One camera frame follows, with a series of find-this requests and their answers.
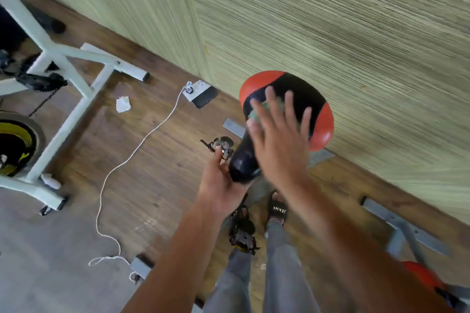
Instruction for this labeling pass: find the person's left hand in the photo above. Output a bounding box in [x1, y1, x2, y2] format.
[197, 146, 254, 215]

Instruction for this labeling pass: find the person's right hand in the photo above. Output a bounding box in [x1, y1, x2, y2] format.
[246, 87, 313, 189]

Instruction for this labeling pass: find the red and grey spin bike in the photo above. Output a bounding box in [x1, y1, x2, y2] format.
[360, 195, 470, 313]
[131, 70, 335, 313]

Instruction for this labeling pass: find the green checkered cleaning cloth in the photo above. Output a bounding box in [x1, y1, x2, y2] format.
[247, 102, 267, 123]

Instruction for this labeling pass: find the white bike with yellow flywheel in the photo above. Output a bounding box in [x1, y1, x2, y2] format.
[0, 0, 150, 215]

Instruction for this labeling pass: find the person's left forearm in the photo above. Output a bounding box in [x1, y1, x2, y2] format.
[121, 202, 236, 313]

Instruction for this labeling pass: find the person's right forearm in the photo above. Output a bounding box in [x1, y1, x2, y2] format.
[282, 173, 442, 313]

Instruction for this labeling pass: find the black sandal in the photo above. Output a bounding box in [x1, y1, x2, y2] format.
[266, 190, 289, 225]
[231, 205, 252, 228]

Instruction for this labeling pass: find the white power socket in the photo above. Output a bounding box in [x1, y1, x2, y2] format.
[182, 80, 210, 101]

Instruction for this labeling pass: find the small white paper scrap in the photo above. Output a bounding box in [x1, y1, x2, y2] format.
[115, 95, 132, 113]

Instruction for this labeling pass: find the thin white cable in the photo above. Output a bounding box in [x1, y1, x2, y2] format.
[88, 88, 188, 282]

